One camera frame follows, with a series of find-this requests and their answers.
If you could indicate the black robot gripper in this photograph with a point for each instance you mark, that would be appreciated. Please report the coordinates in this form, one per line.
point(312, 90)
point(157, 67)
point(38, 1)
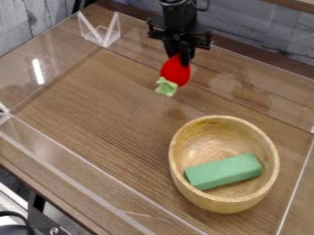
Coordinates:
point(197, 34)

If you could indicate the red plush fruit green stem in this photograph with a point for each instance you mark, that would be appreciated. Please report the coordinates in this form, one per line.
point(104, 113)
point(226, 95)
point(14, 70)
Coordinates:
point(174, 76)

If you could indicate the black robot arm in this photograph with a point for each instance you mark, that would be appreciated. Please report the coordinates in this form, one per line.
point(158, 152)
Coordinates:
point(181, 15)

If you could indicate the clear acrylic tray walls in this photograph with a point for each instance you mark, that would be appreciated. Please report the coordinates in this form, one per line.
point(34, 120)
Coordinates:
point(86, 131)

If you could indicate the round wooden bowl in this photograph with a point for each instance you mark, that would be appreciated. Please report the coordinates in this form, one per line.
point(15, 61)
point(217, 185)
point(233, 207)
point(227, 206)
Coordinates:
point(213, 138)

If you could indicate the green rectangular block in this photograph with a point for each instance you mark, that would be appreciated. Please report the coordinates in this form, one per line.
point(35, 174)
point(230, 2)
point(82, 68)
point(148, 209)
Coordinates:
point(223, 172)

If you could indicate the black table leg frame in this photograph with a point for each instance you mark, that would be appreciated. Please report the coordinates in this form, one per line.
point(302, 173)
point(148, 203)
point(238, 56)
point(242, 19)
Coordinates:
point(47, 219)

